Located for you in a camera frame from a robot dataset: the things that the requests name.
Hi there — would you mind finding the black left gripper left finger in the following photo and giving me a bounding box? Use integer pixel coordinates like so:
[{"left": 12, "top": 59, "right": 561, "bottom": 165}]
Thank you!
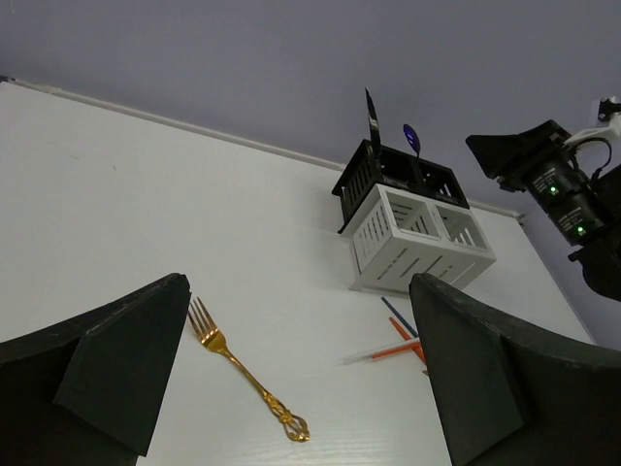
[{"left": 1, "top": 273, "right": 191, "bottom": 465}]

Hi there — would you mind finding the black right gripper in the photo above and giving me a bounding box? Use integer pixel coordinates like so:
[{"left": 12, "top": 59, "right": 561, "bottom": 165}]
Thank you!
[{"left": 466, "top": 119, "right": 582, "bottom": 192}]

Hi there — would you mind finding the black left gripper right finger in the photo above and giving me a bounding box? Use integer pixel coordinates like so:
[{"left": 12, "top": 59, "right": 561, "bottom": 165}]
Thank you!
[{"left": 409, "top": 274, "right": 620, "bottom": 465}]

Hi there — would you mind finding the blue spoon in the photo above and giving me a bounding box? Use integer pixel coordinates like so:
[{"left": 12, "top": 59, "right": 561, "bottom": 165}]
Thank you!
[{"left": 403, "top": 123, "right": 421, "bottom": 158}]

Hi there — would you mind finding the orange white chopstick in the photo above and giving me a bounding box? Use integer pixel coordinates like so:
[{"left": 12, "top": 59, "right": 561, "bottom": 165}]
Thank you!
[{"left": 342, "top": 339, "right": 420, "bottom": 365}]

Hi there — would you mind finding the black knife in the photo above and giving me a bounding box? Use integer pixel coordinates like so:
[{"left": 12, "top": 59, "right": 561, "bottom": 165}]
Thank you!
[{"left": 365, "top": 87, "right": 381, "bottom": 156}]

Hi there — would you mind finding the dark blue chopstick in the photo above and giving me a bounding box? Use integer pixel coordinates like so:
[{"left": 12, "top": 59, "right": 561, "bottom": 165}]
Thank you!
[{"left": 380, "top": 296, "right": 419, "bottom": 338}]

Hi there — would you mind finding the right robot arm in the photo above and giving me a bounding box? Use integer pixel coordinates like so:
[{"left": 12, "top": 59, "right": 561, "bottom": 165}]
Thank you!
[{"left": 466, "top": 120, "right": 620, "bottom": 301}]

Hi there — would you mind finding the white utensil caddy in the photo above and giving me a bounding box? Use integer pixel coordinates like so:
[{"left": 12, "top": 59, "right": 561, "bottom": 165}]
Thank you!
[{"left": 343, "top": 184, "right": 496, "bottom": 294}]

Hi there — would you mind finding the black utensil caddy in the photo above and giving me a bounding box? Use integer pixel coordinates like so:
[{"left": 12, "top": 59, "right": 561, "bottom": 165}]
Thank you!
[{"left": 332, "top": 139, "right": 470, "bottom": 234}]

